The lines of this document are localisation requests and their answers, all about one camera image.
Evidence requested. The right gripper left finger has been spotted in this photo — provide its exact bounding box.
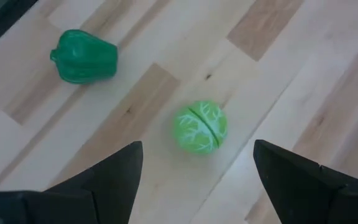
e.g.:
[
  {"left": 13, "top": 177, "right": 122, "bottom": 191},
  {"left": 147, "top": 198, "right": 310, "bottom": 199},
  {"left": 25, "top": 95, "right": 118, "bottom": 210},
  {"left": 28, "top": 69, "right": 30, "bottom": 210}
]
[{"left": 23, "top": 141, "right": 144, "bottom": 224}]

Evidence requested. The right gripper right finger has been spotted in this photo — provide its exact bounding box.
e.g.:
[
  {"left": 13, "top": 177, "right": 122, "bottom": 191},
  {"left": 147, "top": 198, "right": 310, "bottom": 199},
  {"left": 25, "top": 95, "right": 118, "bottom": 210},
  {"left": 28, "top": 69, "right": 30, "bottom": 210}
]
[{"left": 253, "top": 139, "right": 358, "bottom": 224}]

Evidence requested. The dark green toy pepper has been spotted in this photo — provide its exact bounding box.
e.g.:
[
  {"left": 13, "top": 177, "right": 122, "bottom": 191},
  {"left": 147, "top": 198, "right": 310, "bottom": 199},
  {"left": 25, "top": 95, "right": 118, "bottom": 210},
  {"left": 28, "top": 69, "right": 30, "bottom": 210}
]
[{"left": 50, "top": 29, "right": 119, "bottom": 85}]

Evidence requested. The light green toy cabbage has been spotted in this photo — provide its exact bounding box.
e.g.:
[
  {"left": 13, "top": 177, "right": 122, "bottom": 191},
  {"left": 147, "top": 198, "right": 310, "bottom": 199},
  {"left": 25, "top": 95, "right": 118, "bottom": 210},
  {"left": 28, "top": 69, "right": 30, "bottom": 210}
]
[{"left": 173, "top": 100, "right": 229, "bottom": 156}]

